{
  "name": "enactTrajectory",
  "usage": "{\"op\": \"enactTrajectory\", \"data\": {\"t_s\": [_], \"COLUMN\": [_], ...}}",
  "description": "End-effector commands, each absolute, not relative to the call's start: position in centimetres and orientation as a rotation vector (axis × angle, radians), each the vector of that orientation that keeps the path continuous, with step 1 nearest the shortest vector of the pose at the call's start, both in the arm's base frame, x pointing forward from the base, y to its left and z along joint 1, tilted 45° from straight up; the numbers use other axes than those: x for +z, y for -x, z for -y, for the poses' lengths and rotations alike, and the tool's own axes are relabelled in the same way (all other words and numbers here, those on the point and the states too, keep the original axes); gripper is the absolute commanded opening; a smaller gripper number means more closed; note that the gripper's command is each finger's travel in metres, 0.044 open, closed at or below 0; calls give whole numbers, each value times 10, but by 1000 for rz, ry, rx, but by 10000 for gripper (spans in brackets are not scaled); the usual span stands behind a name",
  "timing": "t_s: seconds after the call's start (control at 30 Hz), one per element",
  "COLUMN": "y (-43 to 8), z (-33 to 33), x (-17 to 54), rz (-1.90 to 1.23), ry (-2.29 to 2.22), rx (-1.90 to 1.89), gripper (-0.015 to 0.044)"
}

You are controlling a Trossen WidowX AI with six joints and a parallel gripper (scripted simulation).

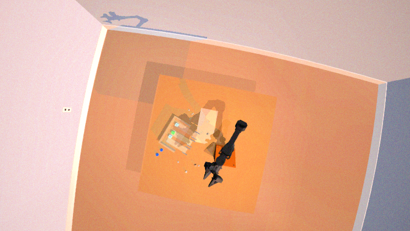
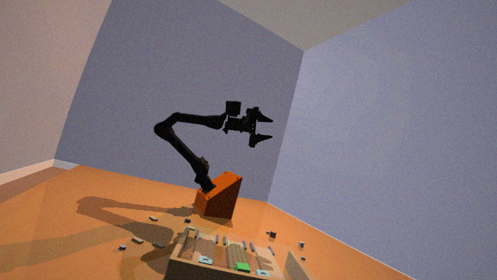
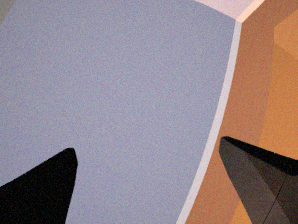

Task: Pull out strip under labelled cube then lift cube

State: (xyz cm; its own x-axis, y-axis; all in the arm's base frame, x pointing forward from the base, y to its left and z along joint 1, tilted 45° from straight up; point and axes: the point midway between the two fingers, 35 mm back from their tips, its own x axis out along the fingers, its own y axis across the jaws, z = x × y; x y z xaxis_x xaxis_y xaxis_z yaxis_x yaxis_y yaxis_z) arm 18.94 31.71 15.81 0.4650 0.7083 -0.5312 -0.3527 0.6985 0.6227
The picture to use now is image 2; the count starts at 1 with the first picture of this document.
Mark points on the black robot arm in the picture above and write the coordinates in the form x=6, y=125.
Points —
x=199, y=165

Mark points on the beige flat bar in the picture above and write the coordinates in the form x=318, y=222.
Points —
x=159, y=245
x=136, y=239

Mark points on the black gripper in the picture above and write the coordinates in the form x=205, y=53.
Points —
x=254, y=139

